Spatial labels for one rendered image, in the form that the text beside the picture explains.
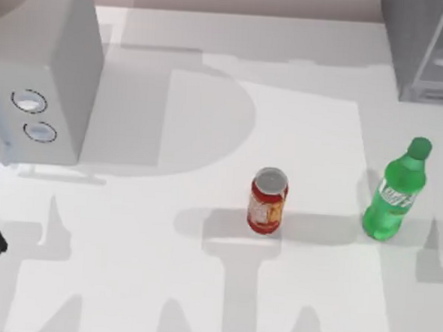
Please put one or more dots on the green bottle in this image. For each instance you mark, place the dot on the green bottle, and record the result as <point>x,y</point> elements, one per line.
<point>394,191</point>

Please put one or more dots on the small round microwave knob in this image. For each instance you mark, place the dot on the small round microwave knob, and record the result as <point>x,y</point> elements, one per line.
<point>40,131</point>

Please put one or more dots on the grey cabinet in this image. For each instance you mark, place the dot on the grey cabinet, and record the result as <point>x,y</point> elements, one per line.
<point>413,42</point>

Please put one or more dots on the red and white can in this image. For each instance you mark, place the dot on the red and white can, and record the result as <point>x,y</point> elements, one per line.
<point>267,206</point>

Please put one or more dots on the pale microwave oven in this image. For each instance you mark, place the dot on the pale microwave oven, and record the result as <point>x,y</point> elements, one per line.
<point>56,35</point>

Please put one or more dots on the large round microwave knob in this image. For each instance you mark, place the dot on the large round microwave knob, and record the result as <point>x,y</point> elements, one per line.
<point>29,101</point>

